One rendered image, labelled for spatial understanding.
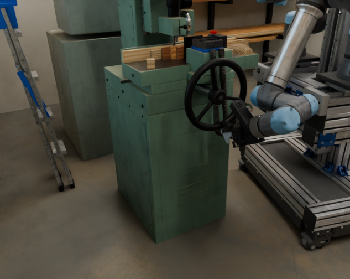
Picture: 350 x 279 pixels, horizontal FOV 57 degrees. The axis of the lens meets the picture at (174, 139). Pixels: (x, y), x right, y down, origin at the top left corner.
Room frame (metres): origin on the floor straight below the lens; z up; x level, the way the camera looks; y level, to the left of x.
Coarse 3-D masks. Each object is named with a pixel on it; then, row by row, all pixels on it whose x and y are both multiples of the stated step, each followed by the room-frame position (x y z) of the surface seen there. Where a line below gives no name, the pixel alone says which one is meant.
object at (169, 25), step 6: (162, 18) 1.51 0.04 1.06; (168, 18) 1.46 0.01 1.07; (174, 18) 1.44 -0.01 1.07; (180, 18) 1.45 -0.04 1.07; (162, 24) 1.51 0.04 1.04; (168, 24) 1.46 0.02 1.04; (174, 24) 1.43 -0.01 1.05; (180, 24) 1.45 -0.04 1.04; (162, 30) 1.51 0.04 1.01; (168, 30) 1.46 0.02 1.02; (174, 30) 1.43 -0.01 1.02; (180, 30) 1.44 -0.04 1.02; (174, 36) 1.48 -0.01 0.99
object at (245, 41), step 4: (232, 40) 1.64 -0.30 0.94; (236, 40) 1.64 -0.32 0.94; (240, 40) 1.65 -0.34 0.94; (244, 40) 1.66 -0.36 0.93; (248, 40) 1.68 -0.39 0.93; (228, 44) 1.62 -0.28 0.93; (232, 44) 1.63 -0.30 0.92; (244, 44) 1.67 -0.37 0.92; (152, 52) 1.42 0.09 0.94; (156, 52) 1.43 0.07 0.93; (160, 52) 1.44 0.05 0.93; (152, 56) 1.42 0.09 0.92; (156, 56) 1.43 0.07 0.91; (160, 56) 1.44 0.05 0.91
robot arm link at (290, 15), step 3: (291, 12) 1.87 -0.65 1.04; (294, 12) 1.86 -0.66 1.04; (288, 15) 1.84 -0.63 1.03; (291, 15) 1.82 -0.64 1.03; (285, 18) 1.86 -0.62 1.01; (288, 18) 1.83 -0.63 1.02; (291, 18) 1.81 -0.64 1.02; (285, 21) 1.85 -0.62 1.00; (288, 21) 1.83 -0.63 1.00; (285, 24) 1.85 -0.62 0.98; (288, 24) 1.82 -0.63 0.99; (285, 27) 1.84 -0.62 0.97; (288, 27) 1.82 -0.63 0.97; (285, 30) 1.84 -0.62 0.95; (285, 33) 1.84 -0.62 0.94
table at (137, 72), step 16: (128, 64) 1.36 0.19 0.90; (144, 64) 1.35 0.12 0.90; (160, 64) 1.34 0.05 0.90; (176, 64) 1.34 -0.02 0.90; (240, 64) 1.46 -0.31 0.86; (256, 64) 1.50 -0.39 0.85; (144, 80) 1.24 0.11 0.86; (160, 80) 1.27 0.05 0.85; (176, 80) 1.30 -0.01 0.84; (208, 80) 1.26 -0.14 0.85
